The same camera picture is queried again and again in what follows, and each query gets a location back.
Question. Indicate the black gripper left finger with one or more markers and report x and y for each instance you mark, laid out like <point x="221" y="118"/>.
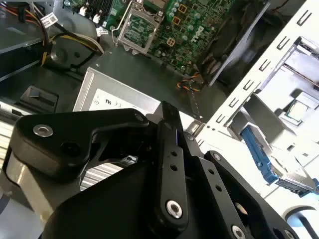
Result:
<point x="172" y="174"/>

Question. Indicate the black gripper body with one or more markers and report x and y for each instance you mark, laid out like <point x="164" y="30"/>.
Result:
<point x="112" y="211"/>

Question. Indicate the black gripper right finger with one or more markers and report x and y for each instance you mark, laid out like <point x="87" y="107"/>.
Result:
<point x="211" y="189"/>

